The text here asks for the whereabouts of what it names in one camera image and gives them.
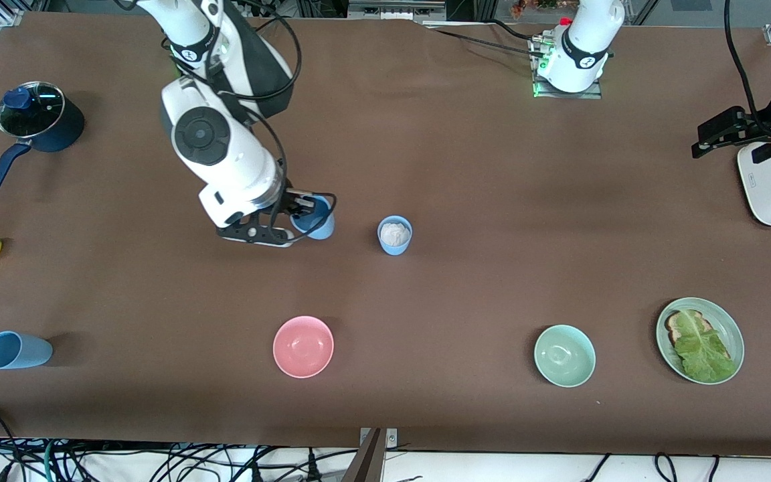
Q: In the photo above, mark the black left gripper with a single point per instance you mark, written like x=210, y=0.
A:
x=755, y=125

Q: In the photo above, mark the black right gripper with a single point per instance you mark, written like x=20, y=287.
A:
x=291, y=201

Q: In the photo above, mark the blue cup holding paper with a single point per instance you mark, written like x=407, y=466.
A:
x=395, y=249

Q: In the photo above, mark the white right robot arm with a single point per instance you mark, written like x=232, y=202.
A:
x=225, y=161

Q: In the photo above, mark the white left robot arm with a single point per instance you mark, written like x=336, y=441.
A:
x=586, y=47

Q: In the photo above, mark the pink bowl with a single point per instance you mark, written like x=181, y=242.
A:
x=303, y=348

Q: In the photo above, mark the pale green plate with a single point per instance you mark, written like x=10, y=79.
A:
x=727, y=328

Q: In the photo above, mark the toasted bread slice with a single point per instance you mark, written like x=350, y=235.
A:
x=673, y=328

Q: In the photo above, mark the green lettuce leaf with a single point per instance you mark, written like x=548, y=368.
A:
x=703, y=351

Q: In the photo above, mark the dark blue saucepan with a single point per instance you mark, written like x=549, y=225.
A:
x=67, y=130

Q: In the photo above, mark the grey power strip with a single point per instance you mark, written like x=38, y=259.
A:
x=392, y=8

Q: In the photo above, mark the glass lid with blue knob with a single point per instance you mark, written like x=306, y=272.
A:
x=37, y=104

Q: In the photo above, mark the pale green bowl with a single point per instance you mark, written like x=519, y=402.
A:
x=564, y=356

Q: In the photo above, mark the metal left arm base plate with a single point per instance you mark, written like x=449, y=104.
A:
x=541, y=92

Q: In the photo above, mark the metal table edge bracket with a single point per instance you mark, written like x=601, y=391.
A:
x=391, y=437

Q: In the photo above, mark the dark camera mount pole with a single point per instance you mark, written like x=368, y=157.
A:
x=365, y=465

